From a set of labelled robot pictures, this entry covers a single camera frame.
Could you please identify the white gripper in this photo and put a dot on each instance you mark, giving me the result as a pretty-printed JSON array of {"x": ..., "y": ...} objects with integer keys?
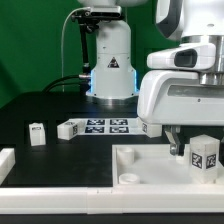
[{"x": 170, "y": 98}]

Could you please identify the white square table top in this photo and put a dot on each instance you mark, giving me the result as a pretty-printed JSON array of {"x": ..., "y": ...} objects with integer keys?
[{"x": 152, "y": 164}]

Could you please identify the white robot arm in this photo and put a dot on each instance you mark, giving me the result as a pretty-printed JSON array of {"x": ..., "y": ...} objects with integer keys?
[{"x": 186, "y": 21}]

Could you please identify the white sheet with tags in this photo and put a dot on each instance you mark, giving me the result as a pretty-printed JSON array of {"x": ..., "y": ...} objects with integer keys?
[{"x": 105, "y": 126}]

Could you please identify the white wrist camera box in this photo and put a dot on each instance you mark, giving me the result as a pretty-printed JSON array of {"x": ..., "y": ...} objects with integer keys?
[{"x": 188, "y": 56}]

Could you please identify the white front fence rail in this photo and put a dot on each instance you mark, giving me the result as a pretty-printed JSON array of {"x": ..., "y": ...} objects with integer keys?
[{"x": 117, "y": 200}]

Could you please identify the white fence rail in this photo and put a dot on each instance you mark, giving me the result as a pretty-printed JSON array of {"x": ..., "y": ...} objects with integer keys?
[
  {"x": 7, "y": 161},
  {"x": 117, "y": 200}
]

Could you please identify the black camera stand pole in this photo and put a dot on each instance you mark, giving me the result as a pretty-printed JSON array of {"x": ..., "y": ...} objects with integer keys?
[{"x": 86, "y": 65}]

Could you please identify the black camera on stand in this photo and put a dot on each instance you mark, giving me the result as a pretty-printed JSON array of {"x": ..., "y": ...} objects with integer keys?
[{"x": 98, "y": 13}]

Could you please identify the white left fence rail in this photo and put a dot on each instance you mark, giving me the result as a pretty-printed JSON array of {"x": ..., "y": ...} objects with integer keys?
[{"x": 7, "y": 161}]

